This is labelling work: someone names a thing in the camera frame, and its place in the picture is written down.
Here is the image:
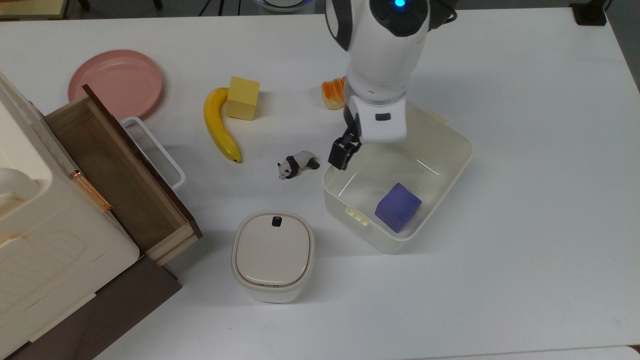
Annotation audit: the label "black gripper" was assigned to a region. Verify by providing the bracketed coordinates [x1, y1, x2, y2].
[328, 111, 363, 172]

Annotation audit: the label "white plastic box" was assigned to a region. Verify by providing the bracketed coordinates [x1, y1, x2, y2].
[322, 102, 474, 255]

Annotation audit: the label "panda figurine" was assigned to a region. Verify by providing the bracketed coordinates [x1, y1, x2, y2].
[277, 150, 321, 180]

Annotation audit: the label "toy bread loaf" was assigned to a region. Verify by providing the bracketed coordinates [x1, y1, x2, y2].
[321, 76, 347, 110]

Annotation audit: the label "purple cube block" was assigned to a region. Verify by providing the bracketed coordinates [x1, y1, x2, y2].
[374, 182, 423, 234]

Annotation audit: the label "yellow cube block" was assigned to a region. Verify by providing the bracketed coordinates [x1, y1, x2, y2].
[226, 76, 261, 121]

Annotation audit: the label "white lidded bin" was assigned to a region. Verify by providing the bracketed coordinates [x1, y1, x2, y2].
[231, 211, 316, 304]

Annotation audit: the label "yellow toy banana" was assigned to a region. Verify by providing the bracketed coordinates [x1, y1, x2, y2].
[203, 87, 243, 164]

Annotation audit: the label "black tripod legs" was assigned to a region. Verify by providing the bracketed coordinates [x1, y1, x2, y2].
[199, 0, 242, 17]

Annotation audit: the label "pink plastic plate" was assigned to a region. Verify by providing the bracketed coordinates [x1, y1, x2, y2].
[68, 49, 164, 121]

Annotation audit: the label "dark wooden drawer cabinet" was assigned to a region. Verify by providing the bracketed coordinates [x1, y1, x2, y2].
[0, 255, 183, 360]

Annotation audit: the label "black clamp stand base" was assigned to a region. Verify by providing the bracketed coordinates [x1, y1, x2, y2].
[570, 0, 612, 27]

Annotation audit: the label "wooden side table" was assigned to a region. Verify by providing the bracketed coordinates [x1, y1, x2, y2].
[0, 0, 69, 21]

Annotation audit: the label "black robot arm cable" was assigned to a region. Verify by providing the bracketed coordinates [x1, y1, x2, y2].
[429, 0, 458, 32]

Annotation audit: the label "wooden drawer with white handle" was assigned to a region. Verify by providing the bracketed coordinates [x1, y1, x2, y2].
[44, 84, 203, 267]

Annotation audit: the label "cream storage box with handles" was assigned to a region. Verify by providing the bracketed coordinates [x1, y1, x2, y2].
[0, 72, 141, 346]

